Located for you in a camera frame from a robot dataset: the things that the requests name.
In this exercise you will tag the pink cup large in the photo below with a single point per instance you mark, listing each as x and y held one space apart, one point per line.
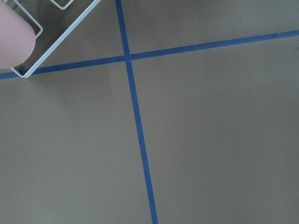
17 38

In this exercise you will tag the white wire cup rack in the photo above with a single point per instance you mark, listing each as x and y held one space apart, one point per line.
52 21

